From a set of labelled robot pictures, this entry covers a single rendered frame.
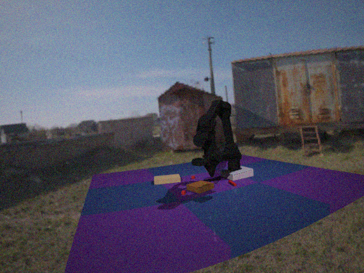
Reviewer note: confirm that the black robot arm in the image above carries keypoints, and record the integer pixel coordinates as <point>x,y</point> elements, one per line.
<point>206,134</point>

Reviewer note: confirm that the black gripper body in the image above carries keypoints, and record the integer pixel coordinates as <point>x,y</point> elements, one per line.
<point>206,159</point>

